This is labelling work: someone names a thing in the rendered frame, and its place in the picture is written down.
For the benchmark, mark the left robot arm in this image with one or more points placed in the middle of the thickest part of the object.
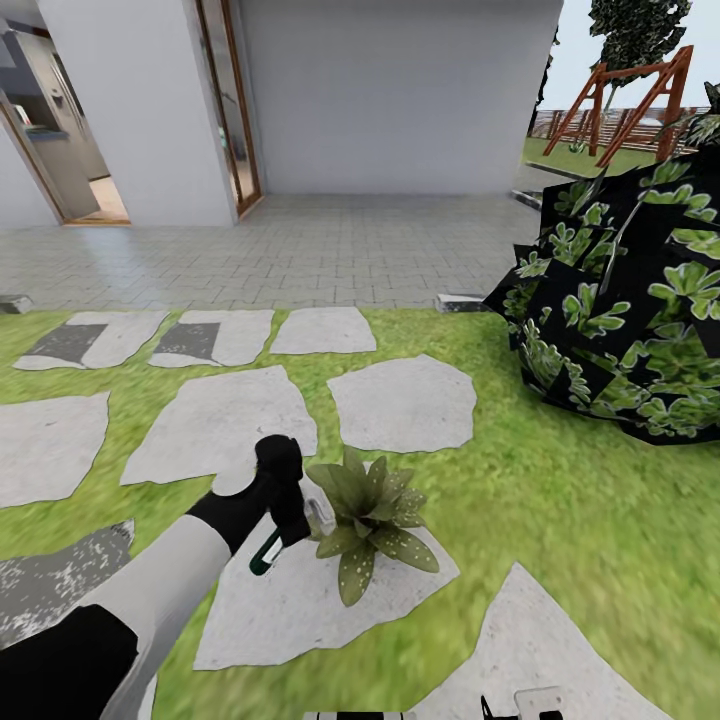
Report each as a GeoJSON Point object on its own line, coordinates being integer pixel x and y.
{"type": "Point", "coordinates": [104, 650]}

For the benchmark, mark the fixed window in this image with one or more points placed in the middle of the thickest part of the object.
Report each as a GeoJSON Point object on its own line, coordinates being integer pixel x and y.
{"type": "Point", "coordinates": [38, 100]}

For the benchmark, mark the tree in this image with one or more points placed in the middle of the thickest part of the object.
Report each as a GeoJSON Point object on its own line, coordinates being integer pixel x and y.
{"type": "Point", "coordinates": [639, 33]}

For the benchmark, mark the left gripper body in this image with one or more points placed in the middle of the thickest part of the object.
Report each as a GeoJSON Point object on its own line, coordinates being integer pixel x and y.
{"type": "Point", "coordinates": [291, 522]}

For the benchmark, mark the door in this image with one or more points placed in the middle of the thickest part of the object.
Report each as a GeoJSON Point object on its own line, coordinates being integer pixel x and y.
{"type": "Point", "coordinates": [217, 48]}

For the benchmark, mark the pot plant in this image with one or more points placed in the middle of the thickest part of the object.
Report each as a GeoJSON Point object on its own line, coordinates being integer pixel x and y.
{"type": "Point", "coordinates": [373, 510]}

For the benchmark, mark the insectifuge atomizer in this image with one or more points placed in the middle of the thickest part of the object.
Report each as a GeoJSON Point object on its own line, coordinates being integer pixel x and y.
{"type": "Point", "coordinates": [268, 554]}

